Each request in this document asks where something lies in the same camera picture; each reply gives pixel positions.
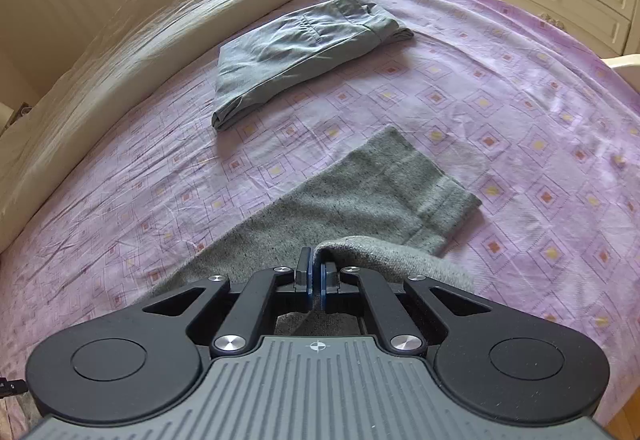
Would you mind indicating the purple patterned bed sheet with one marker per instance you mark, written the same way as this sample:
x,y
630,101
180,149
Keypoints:
x,y
525,129

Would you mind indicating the bedside table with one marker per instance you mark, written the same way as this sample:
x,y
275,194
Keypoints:
x,y
12,115

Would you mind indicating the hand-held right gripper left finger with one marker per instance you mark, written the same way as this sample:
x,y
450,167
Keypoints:
x,y
305,281

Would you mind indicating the folded blue-grey pants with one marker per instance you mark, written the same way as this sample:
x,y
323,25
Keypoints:
x,y
300,49

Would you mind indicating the cream duvet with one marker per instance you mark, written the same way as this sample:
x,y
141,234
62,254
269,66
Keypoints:
x,y
115,54

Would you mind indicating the grey speckled pants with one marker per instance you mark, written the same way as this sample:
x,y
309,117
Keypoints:
x,y
360,200

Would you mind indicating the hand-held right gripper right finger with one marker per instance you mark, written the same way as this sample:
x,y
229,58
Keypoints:
x,y
329,282

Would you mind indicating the cream wooden bed frame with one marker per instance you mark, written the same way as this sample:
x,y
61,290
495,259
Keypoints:
x,y
622,67

